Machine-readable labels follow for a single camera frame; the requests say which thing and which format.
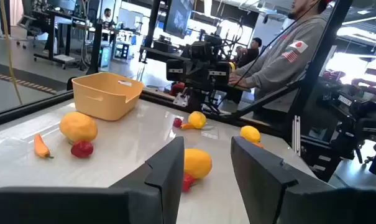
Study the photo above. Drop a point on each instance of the orange chili pepper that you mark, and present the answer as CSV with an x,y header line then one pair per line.
x,y
187,126
40,146

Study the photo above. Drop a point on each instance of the yellow lemon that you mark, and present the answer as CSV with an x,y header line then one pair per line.
x,y
197,119
250,133

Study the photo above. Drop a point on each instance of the black mat striped edge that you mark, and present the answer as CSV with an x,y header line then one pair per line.
x,y
26,76

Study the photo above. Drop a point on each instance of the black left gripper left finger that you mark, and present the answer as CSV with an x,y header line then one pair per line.
x,y
169,174

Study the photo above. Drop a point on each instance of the black monitor screen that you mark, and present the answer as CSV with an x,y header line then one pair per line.
x,y
178,17

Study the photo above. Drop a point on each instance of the black background robot arm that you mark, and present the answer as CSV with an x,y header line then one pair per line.
x,y
346,102

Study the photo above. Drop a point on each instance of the yellow plastic basket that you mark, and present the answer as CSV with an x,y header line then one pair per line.
x,y
103,99

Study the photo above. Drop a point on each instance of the red chili pepper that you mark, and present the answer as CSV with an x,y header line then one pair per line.
x,y
187,182
177,122
82,149

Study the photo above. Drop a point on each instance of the white mounting bracket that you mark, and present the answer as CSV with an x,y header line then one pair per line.
x,y
181,99

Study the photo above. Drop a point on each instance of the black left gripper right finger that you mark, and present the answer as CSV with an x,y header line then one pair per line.
x,y
256,174

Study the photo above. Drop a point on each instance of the black desk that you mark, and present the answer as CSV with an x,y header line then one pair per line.
x,y
52,37

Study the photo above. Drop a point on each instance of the grey office chair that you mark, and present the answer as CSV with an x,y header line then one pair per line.
x,y
30,28

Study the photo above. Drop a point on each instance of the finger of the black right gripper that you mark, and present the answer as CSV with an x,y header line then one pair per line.
x,y
175,76
220,79

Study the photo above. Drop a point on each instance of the person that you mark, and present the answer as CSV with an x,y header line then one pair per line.
x,y
253,51
284,65
107,15

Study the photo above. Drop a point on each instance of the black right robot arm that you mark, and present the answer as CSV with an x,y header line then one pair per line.
x,y
195,99

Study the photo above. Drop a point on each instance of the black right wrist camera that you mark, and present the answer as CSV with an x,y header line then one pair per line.
x,y
201,49

